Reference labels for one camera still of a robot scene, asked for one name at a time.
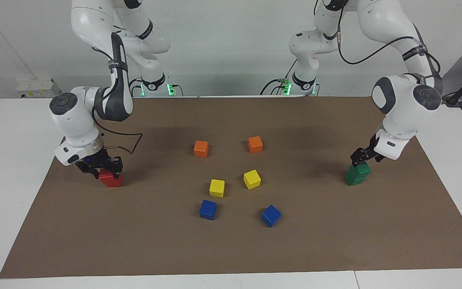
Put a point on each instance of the green wooden cube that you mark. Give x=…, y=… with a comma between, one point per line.
x=353, y=180
x=363, y=168

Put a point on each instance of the blue wooden cube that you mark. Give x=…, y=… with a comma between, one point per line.
x=270, y=215
x=207, y=209

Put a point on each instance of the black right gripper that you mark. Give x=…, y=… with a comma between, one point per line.
x=94, y=162

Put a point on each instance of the brown table mat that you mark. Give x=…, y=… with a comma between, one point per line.
x=231, y=249

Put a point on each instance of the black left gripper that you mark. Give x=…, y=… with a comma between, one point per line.
x=369, y=152

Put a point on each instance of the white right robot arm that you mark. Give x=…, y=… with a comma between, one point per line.
x=74, y=120

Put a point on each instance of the orange wooden cube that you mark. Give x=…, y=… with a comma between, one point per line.
x=255, y=144
x=201, y=148

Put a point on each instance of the red wooden cube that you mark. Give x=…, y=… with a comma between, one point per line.
x=106, y=174
x=112, y=183

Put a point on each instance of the yellow wooden cube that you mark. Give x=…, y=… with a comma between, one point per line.
x=217, y=188
x=252, y=179

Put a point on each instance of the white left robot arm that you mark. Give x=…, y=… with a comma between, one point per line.
x=403, y=108

